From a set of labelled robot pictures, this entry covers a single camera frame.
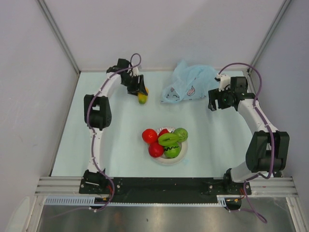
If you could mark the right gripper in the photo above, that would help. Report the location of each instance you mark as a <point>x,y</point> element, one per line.
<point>215,94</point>

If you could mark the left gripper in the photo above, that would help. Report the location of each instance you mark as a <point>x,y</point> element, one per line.
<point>138,87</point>

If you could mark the yellow orange mango toy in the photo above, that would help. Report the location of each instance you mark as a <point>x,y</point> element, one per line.
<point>142,98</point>

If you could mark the light blue plastic bag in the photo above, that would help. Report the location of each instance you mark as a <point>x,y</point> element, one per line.
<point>189,83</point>

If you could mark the orange red tomato toy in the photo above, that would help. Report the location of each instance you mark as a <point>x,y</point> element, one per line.
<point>149,136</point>

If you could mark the red bell pepper toy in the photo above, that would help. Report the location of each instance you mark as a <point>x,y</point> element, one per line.
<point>163,131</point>

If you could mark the green custard apple toy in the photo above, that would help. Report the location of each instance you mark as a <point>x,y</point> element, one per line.
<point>182,134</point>

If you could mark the small green lime toy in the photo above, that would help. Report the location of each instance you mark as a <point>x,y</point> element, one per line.
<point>168,139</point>

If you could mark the red apple toy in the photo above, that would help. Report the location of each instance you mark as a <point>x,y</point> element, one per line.
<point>155,150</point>

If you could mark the green watermelon toy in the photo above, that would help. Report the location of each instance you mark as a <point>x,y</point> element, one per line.
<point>172,151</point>

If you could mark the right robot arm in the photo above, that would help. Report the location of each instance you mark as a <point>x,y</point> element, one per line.
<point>268,148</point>

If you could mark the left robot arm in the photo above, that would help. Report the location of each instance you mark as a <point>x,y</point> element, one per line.
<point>98,117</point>

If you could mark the white paper plate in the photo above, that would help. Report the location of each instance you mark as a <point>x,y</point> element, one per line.
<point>165,161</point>

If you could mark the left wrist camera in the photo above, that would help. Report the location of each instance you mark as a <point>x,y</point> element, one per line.
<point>133,71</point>

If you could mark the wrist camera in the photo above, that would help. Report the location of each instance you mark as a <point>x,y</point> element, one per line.
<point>224,81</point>
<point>133,71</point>

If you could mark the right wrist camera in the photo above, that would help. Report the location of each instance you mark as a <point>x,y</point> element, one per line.
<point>224,81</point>

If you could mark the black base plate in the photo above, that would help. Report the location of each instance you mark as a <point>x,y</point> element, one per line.
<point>178,190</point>

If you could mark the aluminium rail frame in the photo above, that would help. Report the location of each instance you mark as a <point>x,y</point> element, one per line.
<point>65,186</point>

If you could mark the white cable duct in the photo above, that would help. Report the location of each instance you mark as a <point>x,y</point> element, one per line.
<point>94,201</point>

